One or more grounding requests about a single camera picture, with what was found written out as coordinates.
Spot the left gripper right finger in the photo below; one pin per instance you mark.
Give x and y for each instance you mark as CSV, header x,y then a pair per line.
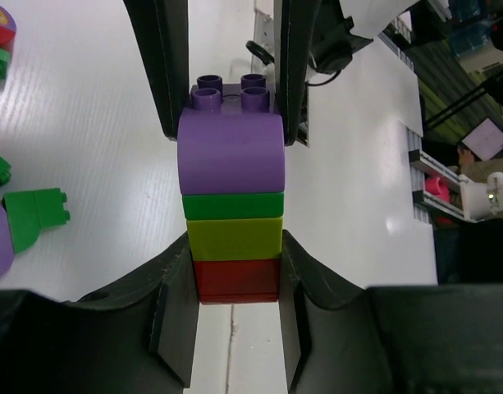
x,y
293,31

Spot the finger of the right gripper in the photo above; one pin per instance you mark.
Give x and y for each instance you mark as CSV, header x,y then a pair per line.
x,y
168,280
324,327

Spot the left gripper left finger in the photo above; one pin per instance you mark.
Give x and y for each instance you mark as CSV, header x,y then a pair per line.
x,y
161,32

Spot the red lego brick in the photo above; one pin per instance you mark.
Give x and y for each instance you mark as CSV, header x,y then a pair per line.
x,y
237,281

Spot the lime lego brick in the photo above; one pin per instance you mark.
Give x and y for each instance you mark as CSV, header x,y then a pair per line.
x,y
235,239

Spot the thin green lego brick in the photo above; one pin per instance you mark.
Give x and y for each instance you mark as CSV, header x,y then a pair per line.
x,y
240,206

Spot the purple lego brick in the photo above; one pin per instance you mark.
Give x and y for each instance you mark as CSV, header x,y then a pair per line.
x,y
230,138

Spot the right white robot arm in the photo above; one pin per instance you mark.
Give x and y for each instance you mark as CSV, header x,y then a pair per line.
x,y
349,213

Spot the purple oval green lego cluster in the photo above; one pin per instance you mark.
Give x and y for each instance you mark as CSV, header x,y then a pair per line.
x,y
25,214

